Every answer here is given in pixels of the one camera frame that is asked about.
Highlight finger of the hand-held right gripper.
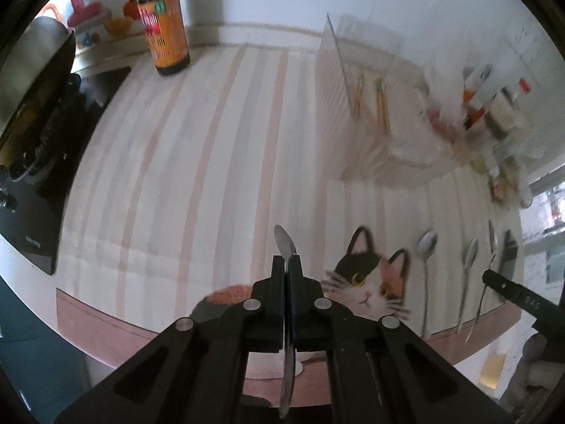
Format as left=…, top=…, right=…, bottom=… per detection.
left=482, top=269, right=565, bottom=324

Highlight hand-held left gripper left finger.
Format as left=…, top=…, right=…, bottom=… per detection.
left=55, top=255, right=287, bottom=424

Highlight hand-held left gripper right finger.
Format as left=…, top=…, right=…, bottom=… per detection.
left=289, top=256, right=516, bottom=424

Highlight small steel spoon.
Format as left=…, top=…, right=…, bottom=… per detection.
left=457, top=236, right=480, bottom=334
left=464, top=220, right=499, bottom=343

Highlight large oval steel spoon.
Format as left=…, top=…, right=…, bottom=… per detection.
left=274, top=224, right=298, bottom=419

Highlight clear plastic tray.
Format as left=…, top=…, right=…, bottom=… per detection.
left=315, top=12, right=462, bottom=186

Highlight person's right forearm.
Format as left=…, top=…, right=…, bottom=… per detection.
left=507, top=330, right=565, bottom=411

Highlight black smartphone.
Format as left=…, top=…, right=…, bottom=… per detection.
left=501, top=229, right=521, bottom=281

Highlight calico cat shaped mat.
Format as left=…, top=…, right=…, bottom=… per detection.
left=191, top=225, right=412, bottom=407

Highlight large round steel spoon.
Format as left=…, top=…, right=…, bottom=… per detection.
left=417, top=230, right=439, bottom=338

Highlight striped tablecloth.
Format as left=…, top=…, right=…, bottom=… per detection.
left=55, top=24, right=528, bottom=407

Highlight white-lid spice jar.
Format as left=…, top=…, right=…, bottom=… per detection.
left=486, top=93, right=526, bottom=131

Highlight dark bottle with red cap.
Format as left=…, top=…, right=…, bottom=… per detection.
left=507, top=77, right=533, bottom=111

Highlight white seasoning packet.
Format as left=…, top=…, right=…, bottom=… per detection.
left=463, top=63, right=495, bottom=102

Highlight teal kitchen cabinet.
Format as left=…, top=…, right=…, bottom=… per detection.
left=0, top=274, right=91, bottom=411

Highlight black gas stove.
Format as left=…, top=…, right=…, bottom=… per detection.
left=0, top=67, right=133, bottom=276

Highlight dark sauce bottle orange label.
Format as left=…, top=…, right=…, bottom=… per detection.
left=136, top=0, right=191, bottom=77

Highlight window frame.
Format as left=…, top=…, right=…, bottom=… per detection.
left=518, top=172, right=565, bottom=292

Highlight colourful wall stickers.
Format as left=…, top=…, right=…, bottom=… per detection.
left=66, top=0, right=153, bottom=54

